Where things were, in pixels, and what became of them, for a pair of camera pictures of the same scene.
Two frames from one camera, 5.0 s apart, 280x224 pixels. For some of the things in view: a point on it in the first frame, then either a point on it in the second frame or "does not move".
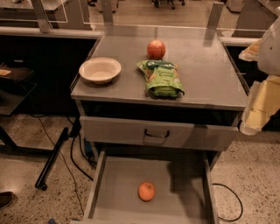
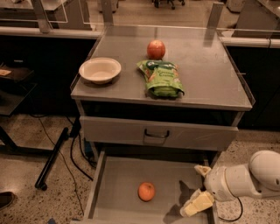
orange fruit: (146, 192) does not move
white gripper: (269, 55) → (215, 180)
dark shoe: (6, 199) does not move
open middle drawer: (183, 181) does not move
